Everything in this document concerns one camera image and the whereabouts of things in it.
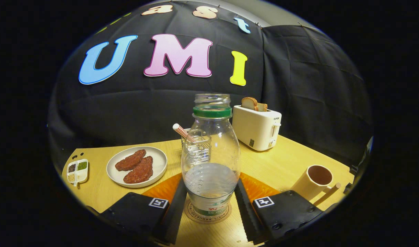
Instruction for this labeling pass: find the clear plastic juice bottle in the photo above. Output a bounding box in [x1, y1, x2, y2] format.
[181, 94, 241, 217]

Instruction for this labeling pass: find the red striped straw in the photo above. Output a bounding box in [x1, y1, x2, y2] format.
[172, 123, 196, 143]

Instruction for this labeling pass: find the white round plate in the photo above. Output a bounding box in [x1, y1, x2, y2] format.
[106, 146, 168, 188]

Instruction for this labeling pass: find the wire basket holder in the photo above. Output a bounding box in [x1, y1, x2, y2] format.
[181, 128, 212, 165]

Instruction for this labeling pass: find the cream cup with wooden handle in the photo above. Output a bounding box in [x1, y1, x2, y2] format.
[291, 165, 341, 206]

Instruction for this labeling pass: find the brown meat patty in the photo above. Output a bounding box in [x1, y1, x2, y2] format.
[115, 149, 147, 172]
[123, 156, 153, 184]

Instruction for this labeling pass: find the wooden table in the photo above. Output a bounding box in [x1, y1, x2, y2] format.
[61, 134, 354, 247]

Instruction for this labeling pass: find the white toaster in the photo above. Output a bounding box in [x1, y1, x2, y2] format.
[232, 105, 282, 152]

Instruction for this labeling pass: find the white divided condiment tray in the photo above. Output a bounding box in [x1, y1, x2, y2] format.
[67, 158, 89, 187]

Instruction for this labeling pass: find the black backdrop cloth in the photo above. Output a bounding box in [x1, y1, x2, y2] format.
[48, 0, 373, 172]

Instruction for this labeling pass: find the round printed coaster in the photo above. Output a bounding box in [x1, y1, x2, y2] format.
[184, 199, 232, 225]

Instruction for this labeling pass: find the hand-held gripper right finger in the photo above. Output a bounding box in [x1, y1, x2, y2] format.
[234, 173, 324, 245]

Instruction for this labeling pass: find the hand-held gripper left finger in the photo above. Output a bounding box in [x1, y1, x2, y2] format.
[100, 173, 188, 246]

